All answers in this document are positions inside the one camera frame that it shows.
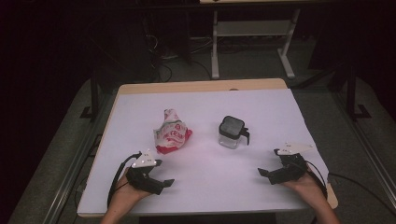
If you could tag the black metal stand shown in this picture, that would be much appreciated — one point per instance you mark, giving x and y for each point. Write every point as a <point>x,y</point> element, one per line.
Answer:
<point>351,93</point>
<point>94,99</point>

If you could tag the red and white bag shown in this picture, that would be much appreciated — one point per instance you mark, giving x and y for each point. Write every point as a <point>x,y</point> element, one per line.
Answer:
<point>171,135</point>

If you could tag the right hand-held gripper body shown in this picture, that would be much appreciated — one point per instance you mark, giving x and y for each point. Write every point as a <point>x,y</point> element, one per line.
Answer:
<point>288,172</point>

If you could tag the white metal desk frame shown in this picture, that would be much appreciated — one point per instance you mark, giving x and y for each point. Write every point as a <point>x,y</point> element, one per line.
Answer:
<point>249,28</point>

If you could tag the person's left hand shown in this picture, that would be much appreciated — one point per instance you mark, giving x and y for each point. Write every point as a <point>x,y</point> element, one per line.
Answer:
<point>127,194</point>

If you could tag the person's right hand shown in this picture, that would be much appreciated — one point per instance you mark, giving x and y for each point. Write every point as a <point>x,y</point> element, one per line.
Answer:
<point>306,186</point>

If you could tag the clear jar with black lid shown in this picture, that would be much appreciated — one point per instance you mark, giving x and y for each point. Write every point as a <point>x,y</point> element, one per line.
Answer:
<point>231,132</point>

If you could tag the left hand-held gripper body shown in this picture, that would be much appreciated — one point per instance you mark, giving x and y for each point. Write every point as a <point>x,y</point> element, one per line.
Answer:
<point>144,179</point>

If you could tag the metal floor rail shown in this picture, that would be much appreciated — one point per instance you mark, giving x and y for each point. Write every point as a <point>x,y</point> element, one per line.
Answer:
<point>71,174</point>
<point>367,146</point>

